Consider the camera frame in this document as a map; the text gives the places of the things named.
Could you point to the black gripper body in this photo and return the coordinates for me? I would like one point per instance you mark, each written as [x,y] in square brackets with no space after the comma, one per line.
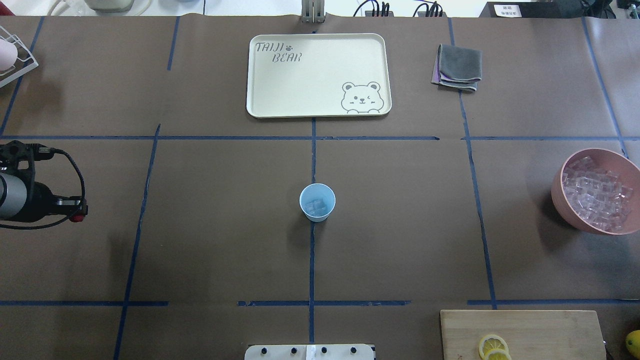
[40,201]

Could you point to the grey folded cloth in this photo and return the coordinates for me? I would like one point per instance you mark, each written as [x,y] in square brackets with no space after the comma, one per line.
[458,68]

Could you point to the white wire cup rack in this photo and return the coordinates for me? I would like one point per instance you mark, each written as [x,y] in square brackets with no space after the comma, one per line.
[25,63]

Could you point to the pink bowl of ice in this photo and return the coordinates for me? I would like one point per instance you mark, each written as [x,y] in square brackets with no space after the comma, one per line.
[597,191]

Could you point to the lemon slices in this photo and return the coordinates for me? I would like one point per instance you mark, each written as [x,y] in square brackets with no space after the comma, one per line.
[493,347]

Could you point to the bamboo cutting board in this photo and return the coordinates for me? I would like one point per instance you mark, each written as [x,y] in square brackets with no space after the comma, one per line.
[529,334]

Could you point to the cream bear tray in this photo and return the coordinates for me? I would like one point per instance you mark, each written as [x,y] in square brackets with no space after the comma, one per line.
[318,75]

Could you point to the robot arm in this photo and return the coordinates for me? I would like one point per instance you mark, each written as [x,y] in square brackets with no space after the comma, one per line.
[22,202]

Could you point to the light blue plastic cup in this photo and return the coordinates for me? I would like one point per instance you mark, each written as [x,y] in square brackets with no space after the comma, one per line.
[317,201]

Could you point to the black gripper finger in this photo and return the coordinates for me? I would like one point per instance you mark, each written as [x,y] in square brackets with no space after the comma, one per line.
[72,207]

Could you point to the pink upturned cup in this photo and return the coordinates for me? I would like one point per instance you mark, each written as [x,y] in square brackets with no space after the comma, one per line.
[8,54]

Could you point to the aluminium frame post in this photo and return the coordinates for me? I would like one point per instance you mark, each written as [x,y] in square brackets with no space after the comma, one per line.
[313,11]

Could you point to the white pedestal column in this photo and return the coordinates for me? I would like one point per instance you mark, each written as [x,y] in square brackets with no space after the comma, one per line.
[342,351]

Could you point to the red strawberry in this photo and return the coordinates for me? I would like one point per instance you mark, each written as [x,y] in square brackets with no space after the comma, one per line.
[77,218]

